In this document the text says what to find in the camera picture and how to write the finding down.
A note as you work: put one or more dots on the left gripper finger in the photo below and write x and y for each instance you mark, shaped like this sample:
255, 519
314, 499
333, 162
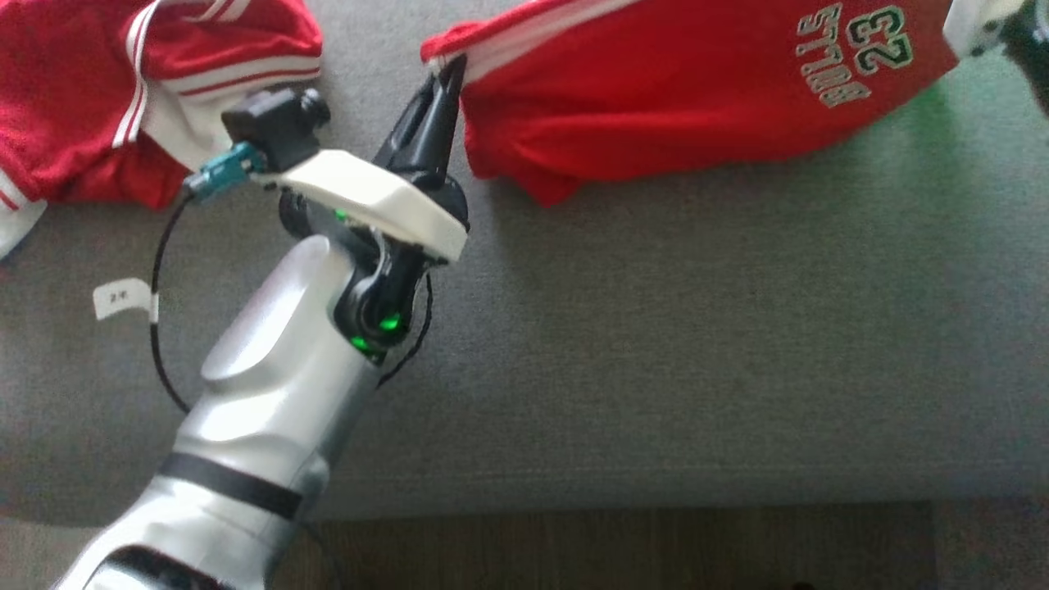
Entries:
410, 139
447, 115

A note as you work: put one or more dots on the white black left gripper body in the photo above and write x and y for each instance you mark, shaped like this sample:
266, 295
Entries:
385, 205

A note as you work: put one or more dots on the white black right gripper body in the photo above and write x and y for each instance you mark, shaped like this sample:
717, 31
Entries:
983, 20

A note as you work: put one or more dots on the red jersey number 23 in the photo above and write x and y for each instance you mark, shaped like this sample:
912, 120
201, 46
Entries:
656, 106

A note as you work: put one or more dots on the red shirt with white sleeves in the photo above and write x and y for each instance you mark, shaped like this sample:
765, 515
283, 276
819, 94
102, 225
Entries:
65, 123

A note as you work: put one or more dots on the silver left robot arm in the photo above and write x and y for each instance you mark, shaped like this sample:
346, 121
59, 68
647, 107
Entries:
262, 393

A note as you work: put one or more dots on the grey fabric sofa seat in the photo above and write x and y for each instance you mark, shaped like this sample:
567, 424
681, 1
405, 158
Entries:
656, 344

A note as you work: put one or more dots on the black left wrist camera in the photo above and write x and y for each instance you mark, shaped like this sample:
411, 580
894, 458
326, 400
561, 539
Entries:
274, 123

